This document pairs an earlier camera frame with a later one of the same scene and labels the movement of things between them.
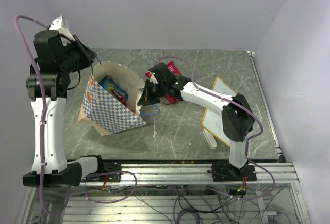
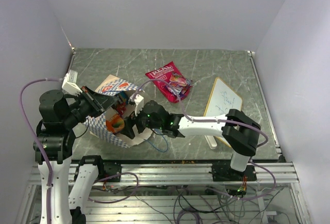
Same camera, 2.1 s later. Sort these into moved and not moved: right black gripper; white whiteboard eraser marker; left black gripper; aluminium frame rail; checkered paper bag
Moved: left black gripper; checkered paper bag; right black gripper
Not moved: white whiteboard eraser marker; aluminium frame rail
